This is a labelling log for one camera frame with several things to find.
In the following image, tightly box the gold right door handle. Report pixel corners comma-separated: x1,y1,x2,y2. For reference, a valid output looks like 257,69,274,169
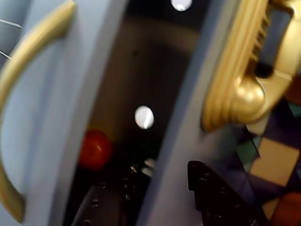
201,0,301,133

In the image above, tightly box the long gold curved door handle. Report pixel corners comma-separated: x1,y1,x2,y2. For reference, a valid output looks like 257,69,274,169
0,0,78,224

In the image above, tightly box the blue door with shopping list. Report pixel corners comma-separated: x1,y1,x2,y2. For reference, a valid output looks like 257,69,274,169
0,0,129,226

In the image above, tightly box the red toy tomato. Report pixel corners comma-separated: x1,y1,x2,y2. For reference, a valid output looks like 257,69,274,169
78,128,114,172

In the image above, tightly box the grey right cabinet door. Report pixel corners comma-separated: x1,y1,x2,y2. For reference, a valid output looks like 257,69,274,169
63,0,301,226

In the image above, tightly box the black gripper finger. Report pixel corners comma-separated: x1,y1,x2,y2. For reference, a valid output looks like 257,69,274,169
70,181,125,226
187,160,269,226

